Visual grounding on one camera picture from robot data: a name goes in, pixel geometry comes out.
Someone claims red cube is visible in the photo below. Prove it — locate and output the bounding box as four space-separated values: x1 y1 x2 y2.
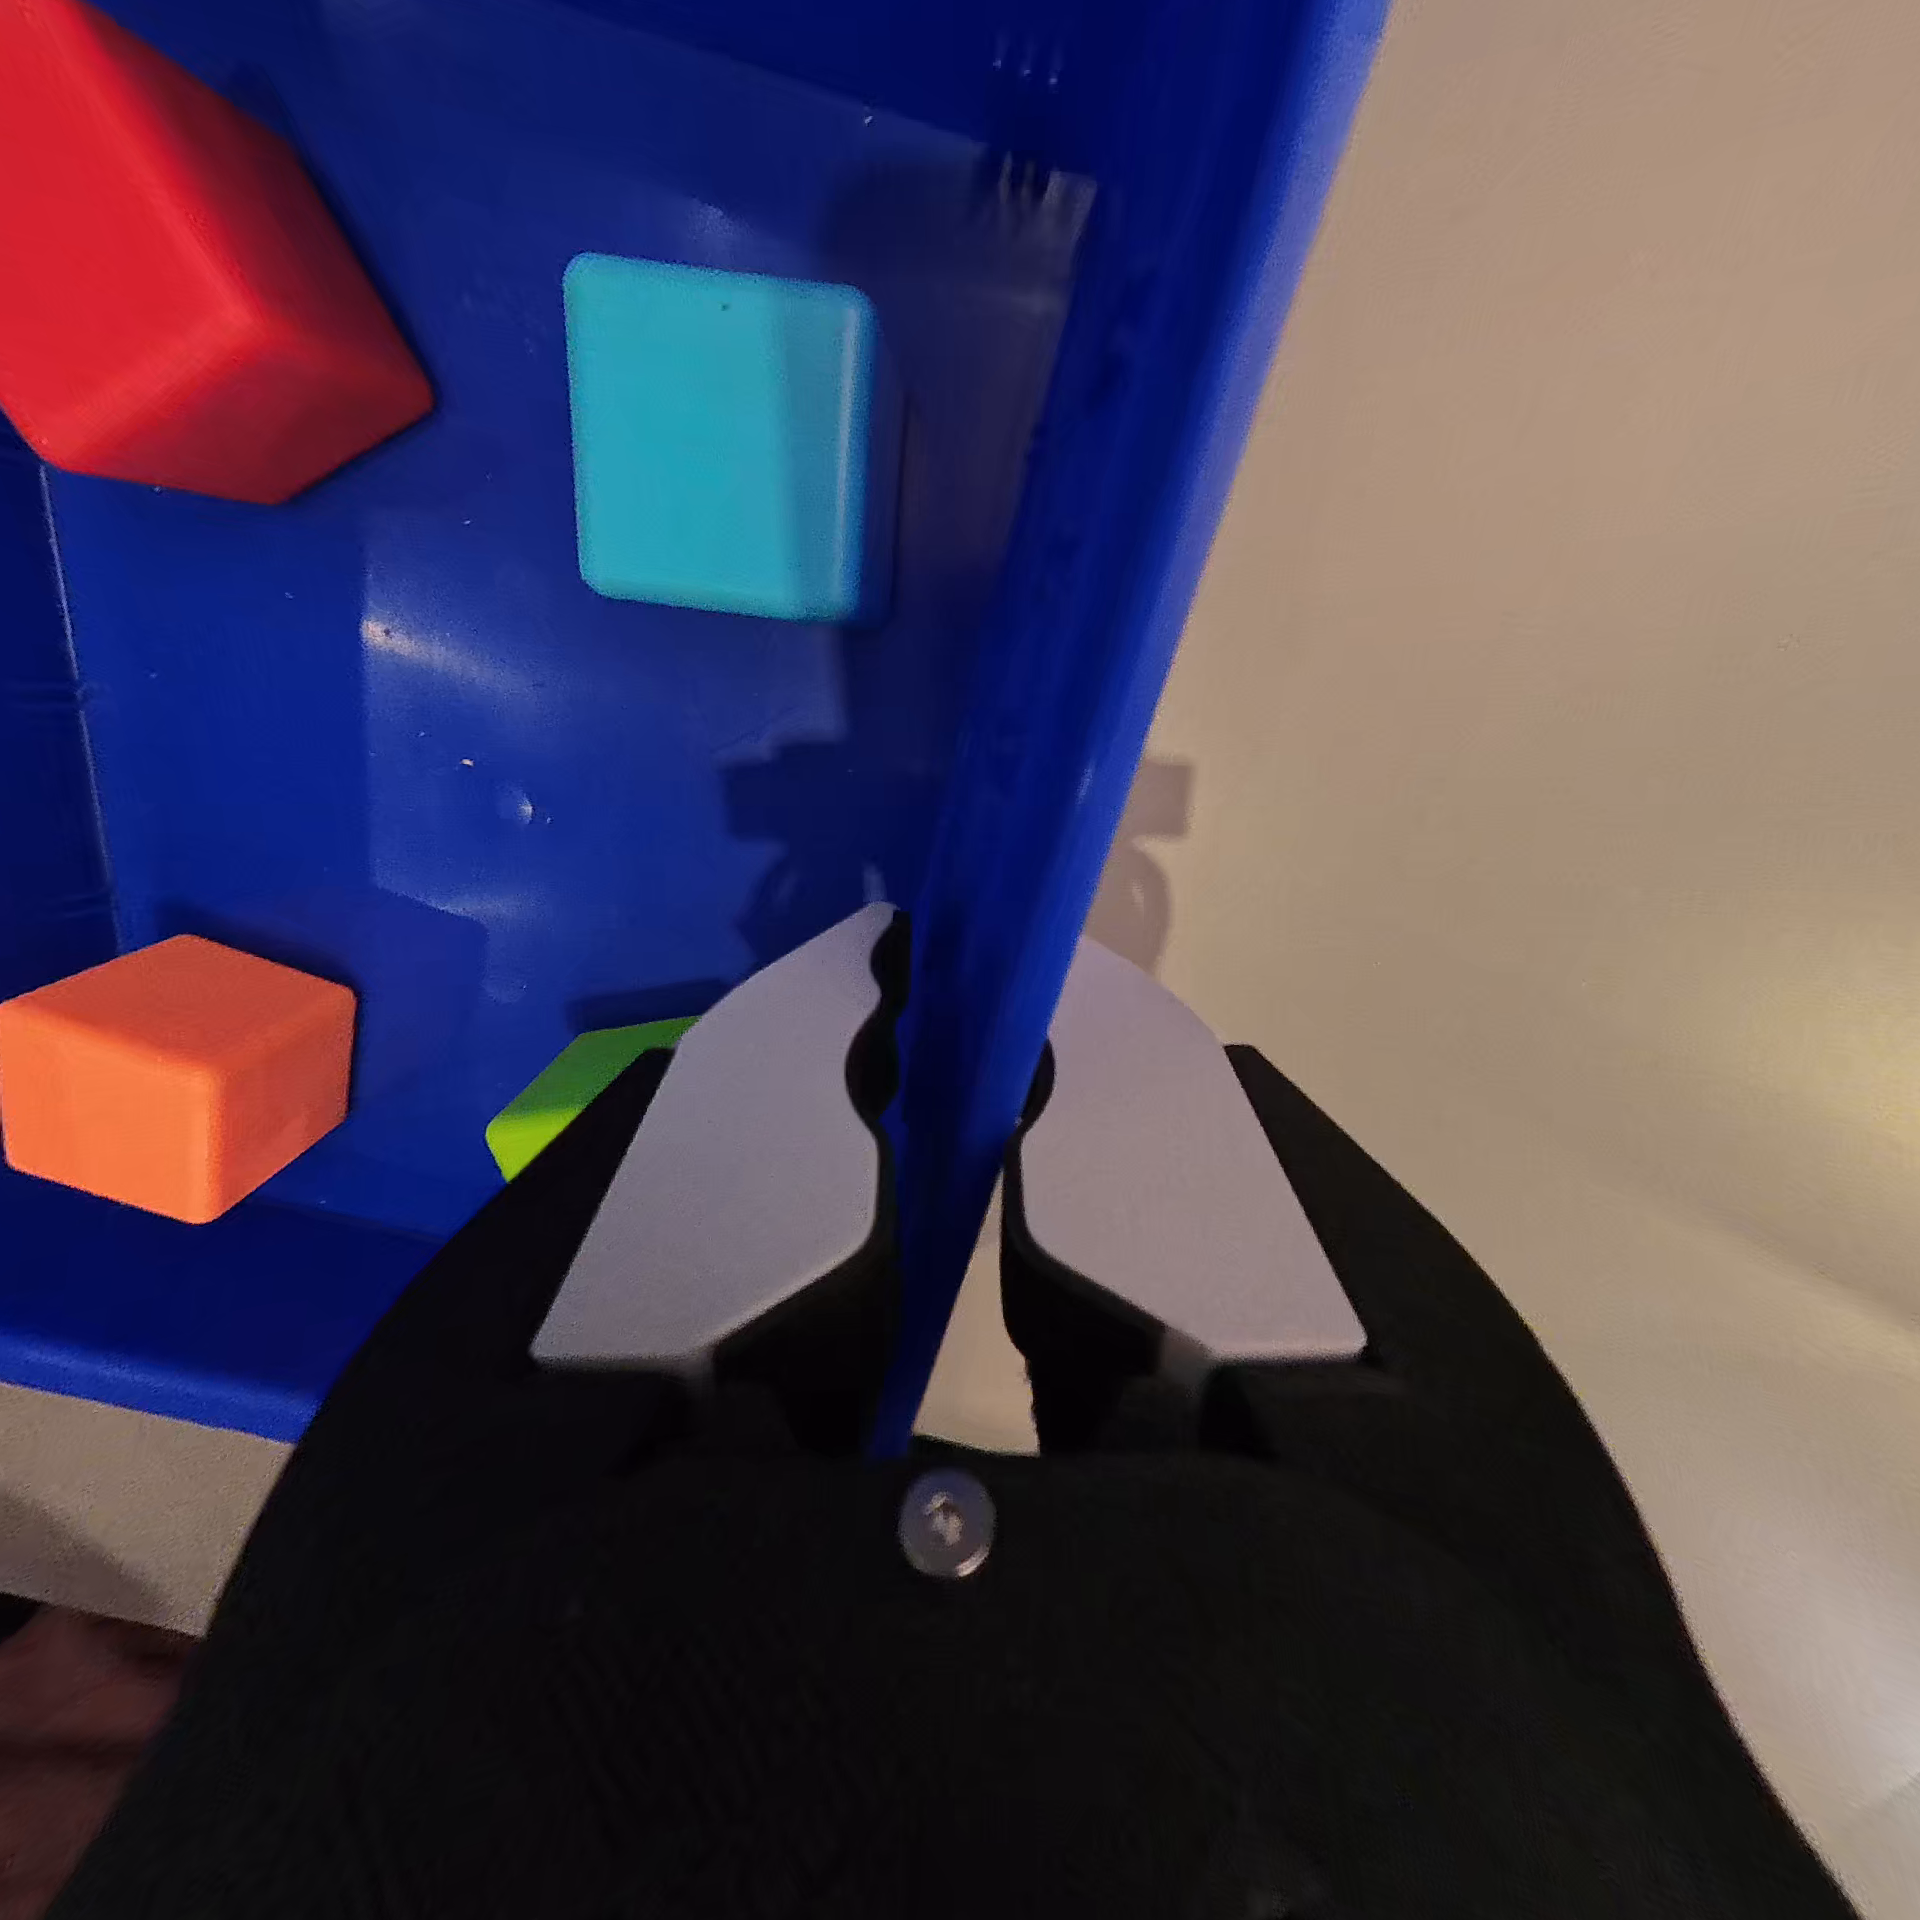
0 0 436 507

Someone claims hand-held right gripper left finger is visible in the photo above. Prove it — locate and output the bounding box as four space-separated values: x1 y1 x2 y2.
533 902 911 1374

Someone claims light blue cube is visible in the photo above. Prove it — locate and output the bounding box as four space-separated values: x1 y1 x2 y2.
562 251 882 624

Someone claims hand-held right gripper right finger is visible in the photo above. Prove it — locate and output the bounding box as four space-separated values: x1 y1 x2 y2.
997 936 1369 1374

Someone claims orange cube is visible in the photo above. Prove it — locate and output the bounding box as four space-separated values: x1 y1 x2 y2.
0 931 358 1224

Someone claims blue plastic bin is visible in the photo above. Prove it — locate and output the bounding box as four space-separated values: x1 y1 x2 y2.
0 0 1390 1459

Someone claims green cube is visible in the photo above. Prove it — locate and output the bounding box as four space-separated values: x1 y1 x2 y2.
486 1016 701 1184

